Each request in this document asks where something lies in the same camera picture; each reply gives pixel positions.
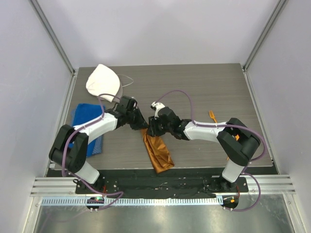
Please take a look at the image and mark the orange satin napkin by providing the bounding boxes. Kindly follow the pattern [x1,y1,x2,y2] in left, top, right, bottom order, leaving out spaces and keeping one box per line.
[140,129,174,174]

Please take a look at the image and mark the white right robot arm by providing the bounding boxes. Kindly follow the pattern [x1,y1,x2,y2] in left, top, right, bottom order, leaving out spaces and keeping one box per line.
[147,102,261,192]

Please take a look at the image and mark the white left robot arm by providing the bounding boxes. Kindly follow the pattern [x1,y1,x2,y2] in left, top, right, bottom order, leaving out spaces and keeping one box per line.
[49,96,148,194]

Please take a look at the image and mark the white cloth cap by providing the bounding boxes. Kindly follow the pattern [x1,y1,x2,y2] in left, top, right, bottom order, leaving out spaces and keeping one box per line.
[86,64,122,102]

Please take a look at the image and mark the blue towel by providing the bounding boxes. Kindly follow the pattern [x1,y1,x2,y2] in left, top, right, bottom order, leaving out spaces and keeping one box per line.
[68,103,106,157]

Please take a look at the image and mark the orange plastic fork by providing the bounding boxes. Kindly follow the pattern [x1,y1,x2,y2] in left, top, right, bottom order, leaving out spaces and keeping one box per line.
[209,110,217,123]

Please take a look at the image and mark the orange plastic spoon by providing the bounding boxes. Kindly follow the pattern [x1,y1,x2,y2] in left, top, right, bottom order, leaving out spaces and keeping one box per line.
[226,134,240,161]

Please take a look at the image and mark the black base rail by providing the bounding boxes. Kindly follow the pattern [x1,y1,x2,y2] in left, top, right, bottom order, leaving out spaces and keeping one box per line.
[75,167,251,198]

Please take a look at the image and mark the white slotted cable duct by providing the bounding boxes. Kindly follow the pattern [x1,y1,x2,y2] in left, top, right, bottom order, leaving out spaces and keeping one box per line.
[41,196,223,206]

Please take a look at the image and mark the left aluminium frame post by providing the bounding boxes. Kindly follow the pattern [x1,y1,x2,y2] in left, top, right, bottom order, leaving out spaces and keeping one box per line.
[29,0,75,75]

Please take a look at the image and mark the aluminium frame post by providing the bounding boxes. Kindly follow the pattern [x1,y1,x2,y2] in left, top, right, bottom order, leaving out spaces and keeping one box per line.
[29,0,75,75]
[242,0,288,72]

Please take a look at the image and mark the right aluminium frame post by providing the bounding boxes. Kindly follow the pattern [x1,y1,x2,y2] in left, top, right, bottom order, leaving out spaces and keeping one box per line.
[242,0,288,72]

